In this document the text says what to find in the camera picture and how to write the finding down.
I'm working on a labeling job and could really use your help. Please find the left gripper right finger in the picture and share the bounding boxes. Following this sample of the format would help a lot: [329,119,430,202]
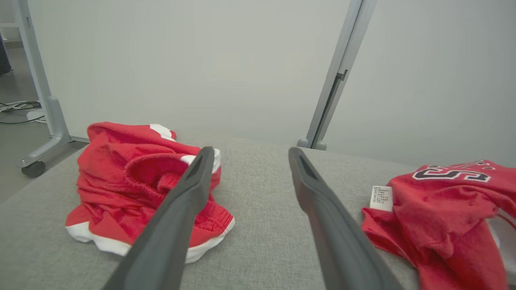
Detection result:
[288,147,404,290]

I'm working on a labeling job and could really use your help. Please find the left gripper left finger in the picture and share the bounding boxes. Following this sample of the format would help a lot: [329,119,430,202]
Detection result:
[103,147,215,290]

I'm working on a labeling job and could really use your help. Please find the red shorts white trim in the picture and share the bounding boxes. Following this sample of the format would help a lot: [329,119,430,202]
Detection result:
[65,122,235,264]

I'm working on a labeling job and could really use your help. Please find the red jersey with lettering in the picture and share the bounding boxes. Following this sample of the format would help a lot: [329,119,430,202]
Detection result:
[361,159,516,290]

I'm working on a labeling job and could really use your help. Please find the black caster wheel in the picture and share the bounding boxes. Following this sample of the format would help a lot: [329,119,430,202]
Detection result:
[21,161,46,178]

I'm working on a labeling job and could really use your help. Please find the dark blue object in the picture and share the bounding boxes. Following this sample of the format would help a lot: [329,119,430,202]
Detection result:
[0,34,12,75]

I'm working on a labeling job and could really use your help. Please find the grey partition post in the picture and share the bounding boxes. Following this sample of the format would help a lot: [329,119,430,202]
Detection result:
[297,0,378,151]

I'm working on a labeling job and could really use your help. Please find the grey rolling stand frame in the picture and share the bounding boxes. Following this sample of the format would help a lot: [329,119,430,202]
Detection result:
[11,0,89,168]

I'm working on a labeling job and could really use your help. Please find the loose floor cables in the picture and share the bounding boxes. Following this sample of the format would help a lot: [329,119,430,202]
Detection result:
[0,101,42,124]

